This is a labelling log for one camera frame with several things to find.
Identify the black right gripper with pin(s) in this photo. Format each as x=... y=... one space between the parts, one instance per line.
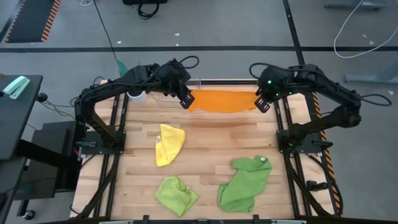
x=270 y=93

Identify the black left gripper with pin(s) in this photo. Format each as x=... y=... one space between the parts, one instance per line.
x=180 y=87

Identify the clear plastic bin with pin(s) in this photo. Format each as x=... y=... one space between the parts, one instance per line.
x=155 y=97

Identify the orange microfiber towel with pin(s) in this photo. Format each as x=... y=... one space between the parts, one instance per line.
x=224 y=101

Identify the yellow microfiber towel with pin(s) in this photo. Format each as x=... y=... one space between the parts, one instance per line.
x=169 y=144

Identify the lime green microfiber towel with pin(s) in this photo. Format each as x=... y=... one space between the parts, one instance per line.
x=175 y=196

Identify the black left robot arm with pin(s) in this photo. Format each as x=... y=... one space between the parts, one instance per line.
x=102 y=88

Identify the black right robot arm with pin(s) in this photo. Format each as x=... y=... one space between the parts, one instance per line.
x=326 y=84

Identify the dark green microfiber towel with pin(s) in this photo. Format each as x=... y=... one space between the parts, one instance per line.
x=245 y=183

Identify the artificial plant in white pot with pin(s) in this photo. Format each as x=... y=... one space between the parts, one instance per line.
x=136 y=99

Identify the orange-black hazard strip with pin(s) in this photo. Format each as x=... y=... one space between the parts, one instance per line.
x=327 y=155

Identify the grey stand base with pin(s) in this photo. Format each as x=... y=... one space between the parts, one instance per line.
x=348 y=5

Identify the black equipment cabinet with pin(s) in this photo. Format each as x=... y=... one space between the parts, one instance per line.
x=53 y=149

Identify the mint green stapler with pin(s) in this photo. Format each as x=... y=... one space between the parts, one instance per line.
x=17 y=87

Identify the black hazard-striped floor mat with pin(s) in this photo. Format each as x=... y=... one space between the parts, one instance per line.
x=31 y=18

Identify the black side desk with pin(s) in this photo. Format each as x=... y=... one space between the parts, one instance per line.
x=18 y=124

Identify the black caster wheel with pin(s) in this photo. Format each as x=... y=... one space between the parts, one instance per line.
x=29 y=214

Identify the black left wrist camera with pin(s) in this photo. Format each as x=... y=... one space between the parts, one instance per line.
x=187 y=101

